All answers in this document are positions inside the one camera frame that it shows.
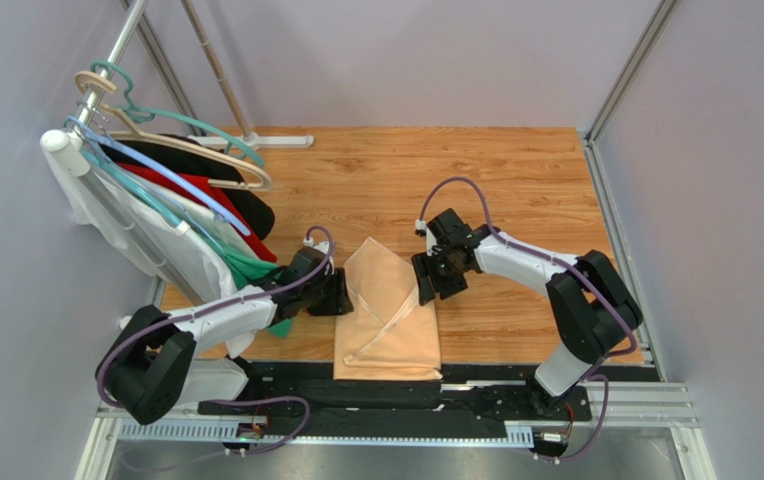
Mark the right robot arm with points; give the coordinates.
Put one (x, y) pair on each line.
(592, 307)

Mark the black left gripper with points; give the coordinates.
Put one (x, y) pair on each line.
(341, 303)

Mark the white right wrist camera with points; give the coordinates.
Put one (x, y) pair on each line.
(421, 230)

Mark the beige cloth napkin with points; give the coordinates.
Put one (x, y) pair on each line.
(389, 336)

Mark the white clothes rack base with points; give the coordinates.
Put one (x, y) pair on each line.
(257, 142)

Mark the beige wooden hanger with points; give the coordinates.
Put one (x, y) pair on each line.
(176, 143)

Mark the aluminium frame rail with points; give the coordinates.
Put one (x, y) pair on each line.
(629, 401)

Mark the thin metal rod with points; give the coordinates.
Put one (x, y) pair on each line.
(217, 69)

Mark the black garment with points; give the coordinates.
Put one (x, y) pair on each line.
(198, 171)

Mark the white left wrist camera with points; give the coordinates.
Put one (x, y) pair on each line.
(322, 246)

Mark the metal clothes rack pole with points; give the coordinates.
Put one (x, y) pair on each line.
(62, 147)

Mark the red garment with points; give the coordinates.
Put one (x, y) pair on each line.
(252, 212)

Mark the teal plastic hanger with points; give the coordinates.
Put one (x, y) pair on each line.
(141, 114)

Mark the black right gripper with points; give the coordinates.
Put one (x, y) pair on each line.
(441, 264)

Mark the green garment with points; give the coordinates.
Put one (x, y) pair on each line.
(243, 268)

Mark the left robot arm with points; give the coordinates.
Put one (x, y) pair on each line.
(162, 360)

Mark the white garment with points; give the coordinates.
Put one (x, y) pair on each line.
(163, 234)

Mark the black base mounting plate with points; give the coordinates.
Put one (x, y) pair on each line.
(470, 401)

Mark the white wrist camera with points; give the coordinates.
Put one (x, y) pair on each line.
(322, 246)
(421, 230)

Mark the blue plastic hanger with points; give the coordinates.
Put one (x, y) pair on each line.
(170, 175)

